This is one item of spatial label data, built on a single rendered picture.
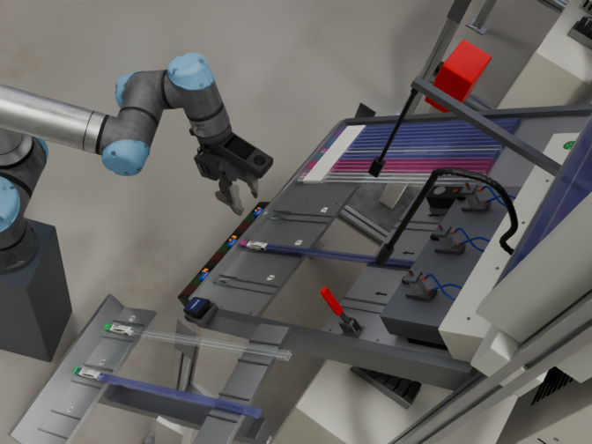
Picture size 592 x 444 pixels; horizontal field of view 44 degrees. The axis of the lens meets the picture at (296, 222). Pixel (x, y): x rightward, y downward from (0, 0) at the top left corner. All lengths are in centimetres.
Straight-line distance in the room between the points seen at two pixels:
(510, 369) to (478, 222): 39
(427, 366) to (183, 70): 67
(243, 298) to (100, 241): 104
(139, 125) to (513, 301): 74
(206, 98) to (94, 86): 155
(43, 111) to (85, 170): 132
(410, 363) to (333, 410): 51
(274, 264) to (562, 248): 88
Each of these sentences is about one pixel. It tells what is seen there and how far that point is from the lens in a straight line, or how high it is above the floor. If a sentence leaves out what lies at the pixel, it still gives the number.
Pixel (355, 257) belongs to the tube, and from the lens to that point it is 146.
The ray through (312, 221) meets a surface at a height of 82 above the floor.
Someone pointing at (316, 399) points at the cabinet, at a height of 62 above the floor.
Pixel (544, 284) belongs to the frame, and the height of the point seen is 152.
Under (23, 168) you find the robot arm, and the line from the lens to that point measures 176.
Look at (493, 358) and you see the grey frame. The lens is 101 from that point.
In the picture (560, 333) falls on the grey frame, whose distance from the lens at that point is 90.
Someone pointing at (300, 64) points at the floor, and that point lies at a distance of 305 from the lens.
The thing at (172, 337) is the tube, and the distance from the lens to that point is 143.
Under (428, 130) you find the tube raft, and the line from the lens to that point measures 174.
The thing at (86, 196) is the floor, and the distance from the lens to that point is 260.
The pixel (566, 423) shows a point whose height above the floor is 126.
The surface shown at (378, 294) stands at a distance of 137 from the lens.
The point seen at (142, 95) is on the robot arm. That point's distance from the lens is 138.
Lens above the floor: 222
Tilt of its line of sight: 58 degrees down
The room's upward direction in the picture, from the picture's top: 21 degrees clockwise
